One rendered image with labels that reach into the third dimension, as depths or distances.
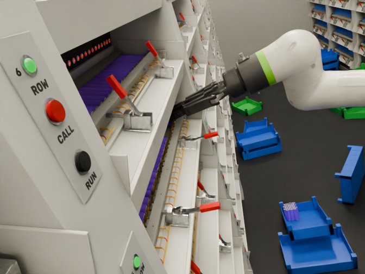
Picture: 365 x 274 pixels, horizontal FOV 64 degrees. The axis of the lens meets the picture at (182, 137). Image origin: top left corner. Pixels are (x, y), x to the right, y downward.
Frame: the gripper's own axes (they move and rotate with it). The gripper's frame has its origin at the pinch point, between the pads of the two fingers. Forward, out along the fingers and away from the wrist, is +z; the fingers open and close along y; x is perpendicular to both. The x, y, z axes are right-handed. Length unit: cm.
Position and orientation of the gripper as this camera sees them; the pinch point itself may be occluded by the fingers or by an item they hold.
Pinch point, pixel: (173, 112)
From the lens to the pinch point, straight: 81.8
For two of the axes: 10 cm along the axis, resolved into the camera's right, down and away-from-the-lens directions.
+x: 4.8, 7.9, 3.7
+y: -0.9, 4.7, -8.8
